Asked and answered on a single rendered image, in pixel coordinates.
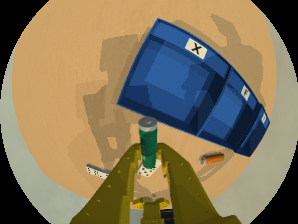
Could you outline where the white domino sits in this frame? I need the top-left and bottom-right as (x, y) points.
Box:
(86, 164), (110, 179)
(138, 157), (161, 177)

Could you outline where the blue bin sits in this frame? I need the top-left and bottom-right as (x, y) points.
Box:
(117, 18), (270, 157)

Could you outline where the orange battery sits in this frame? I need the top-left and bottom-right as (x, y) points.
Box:
(200, 153), (225, 165)

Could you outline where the green battery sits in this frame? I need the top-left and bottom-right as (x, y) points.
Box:
(138, 117), (158, 169)

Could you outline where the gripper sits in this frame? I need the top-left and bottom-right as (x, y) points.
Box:
(69, 142), (242, 224)

